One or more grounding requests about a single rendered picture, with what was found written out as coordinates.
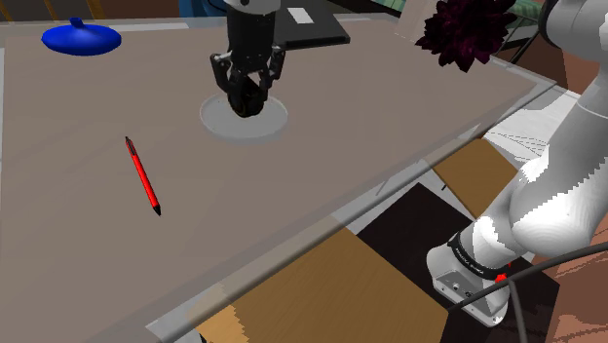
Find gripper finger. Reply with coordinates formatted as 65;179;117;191
258;46;287;95
209;51;239;96

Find black round cup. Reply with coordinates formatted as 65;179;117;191
226;78;268;119

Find black laptop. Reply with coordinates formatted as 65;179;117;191
273;0;352;51

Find grey round plate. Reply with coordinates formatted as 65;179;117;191
199;92;289;142

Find red pen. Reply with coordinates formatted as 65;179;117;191
124;135;163;217

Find blue flat vase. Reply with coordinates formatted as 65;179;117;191
41;17;123;57

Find dark purple flower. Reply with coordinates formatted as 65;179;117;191
414;0;518;73

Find dark grey cable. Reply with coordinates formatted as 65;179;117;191
446;241;608;343

